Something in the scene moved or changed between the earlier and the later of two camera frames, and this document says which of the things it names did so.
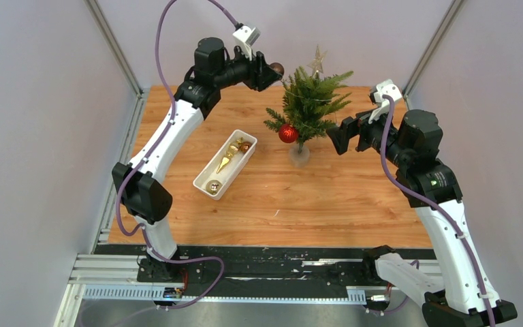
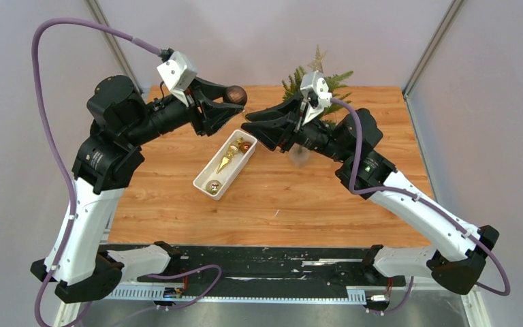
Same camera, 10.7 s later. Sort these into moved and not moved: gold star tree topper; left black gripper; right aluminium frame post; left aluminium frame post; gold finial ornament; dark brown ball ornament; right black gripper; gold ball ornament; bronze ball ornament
Moved: dark brown ball ornament; left black gripper; right black gripper
Not moved: gold finial ornament; left aluminium frame post; right aluminium frame post; gold star tree topper; bronze ball ornament; gold ball ornament
